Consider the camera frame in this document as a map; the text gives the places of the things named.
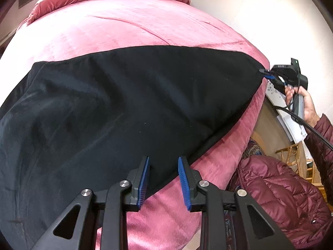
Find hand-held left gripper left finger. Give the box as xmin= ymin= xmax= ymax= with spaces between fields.
xmin=31 ymin=156 xmax=151 ymax=250

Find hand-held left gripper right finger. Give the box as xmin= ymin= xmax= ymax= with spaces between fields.
xmin=178 ymin=156 xmax=296 ymax=250

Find black pants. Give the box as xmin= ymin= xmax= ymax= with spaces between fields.
xmin=0 ymin=45 xmax=267 ymax=250

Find person's right hand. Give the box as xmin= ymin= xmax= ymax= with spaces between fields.
xmin=284 ymin=85 xmax=321 ymax=126

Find white panel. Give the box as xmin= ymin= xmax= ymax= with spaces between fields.
xmin=265 ymin=82 xmax=308 ymax=143

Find patterned garment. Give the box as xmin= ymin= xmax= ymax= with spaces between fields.
xmin=242 ymin=139 xmax=267 ymax=160

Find wooden chair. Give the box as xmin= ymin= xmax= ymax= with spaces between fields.
xmin=276 ymin=141 xmax=323 ymax=186

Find maroon puffer jacket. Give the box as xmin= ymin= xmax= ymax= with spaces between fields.
xmin=226 ymin=156 xmax=333 ymax=250

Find pink bed blanket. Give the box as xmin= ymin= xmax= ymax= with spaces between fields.
xmin=0 ymin=4 xmax=271 ymax=250

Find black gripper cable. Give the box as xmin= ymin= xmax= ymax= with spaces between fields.
xmin=275 ymin=68 xmax=333 ymax=150

